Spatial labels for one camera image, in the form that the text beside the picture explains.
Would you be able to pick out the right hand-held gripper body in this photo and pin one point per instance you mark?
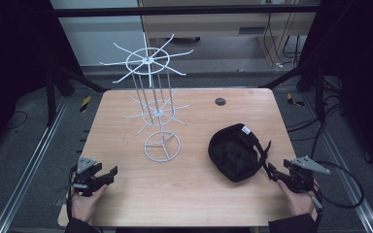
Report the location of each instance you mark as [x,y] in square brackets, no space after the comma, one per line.
[301,174]

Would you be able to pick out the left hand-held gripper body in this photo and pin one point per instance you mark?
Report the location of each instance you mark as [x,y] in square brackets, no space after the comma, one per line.
[84,173]

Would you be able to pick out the black cap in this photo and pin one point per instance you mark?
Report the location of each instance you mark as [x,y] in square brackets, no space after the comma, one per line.
[234,152]

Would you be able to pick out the person's right hand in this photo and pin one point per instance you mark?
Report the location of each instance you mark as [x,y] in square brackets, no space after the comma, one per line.
[299,202]

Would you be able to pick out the person's left hand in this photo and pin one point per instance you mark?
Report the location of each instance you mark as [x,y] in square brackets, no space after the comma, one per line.
[85,205]

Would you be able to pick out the yellow black striped tape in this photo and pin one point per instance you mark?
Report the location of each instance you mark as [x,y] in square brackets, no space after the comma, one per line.
[85,104]
[294,100]

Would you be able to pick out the black metal stand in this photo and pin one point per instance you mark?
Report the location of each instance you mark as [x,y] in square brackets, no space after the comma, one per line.
[319,93]
[50,97]

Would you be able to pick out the black curtain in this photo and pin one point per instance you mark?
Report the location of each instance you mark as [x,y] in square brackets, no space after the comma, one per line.
[359,64]
[16,58]

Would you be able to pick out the aluminium floor rail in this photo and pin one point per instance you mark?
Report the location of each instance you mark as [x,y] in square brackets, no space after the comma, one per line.
[346,168]
[29,165]

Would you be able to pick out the black horizontal frame bar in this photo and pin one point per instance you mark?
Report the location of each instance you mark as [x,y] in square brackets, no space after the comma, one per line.
[175,11]

